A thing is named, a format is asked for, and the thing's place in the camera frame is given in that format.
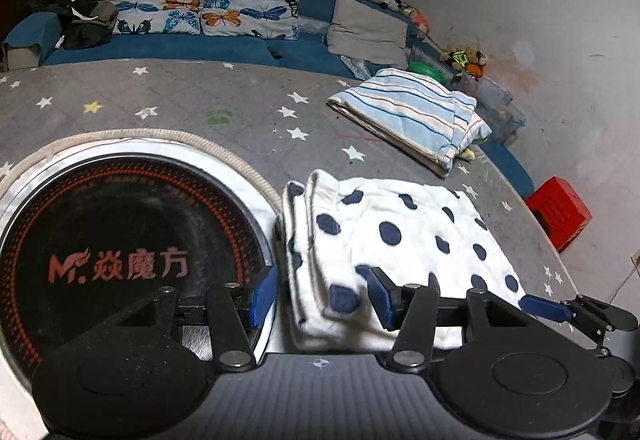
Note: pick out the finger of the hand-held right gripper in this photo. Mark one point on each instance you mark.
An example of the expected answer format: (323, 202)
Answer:
(542, 306)

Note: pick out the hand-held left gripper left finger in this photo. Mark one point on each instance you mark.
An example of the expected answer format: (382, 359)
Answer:
(264, 300)

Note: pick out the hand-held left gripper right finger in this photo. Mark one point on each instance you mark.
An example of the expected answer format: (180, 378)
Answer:
(382, 297)

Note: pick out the white navy polka dot garment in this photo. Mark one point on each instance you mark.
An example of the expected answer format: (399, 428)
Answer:
(425, 220)

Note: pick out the pile of dark clothes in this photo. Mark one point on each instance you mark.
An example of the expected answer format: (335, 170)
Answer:
(80, 5)

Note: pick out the red plastic stool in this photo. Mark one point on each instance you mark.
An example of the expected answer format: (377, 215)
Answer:
(560, 212)

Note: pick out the round black induction cooker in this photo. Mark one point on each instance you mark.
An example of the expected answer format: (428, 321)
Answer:
(125, 220)

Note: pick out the blue striped folded blanket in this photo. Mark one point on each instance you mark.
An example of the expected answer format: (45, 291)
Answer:
(410, 105)

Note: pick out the clear plastic storage box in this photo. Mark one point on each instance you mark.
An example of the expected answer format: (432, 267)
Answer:
(495, 105)

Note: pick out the grey star print tablecloth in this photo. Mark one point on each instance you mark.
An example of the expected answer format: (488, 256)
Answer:
(200, 85)

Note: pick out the black remote control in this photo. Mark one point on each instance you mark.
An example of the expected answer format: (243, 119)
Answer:
(274, 52)

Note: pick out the colourful small plush toys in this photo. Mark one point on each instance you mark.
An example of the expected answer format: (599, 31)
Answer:
(465, 60)

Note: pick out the grey cushion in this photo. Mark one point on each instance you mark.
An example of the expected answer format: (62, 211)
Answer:
(367, 30)

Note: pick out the orange pink toy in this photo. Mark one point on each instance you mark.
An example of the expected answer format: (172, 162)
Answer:
(421, 22)

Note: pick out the blue sofa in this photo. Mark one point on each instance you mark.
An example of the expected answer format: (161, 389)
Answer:
(150, 45)

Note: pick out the butterfly print pillow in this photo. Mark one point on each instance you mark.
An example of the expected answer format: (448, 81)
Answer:
(255, 2)
(160, 0)

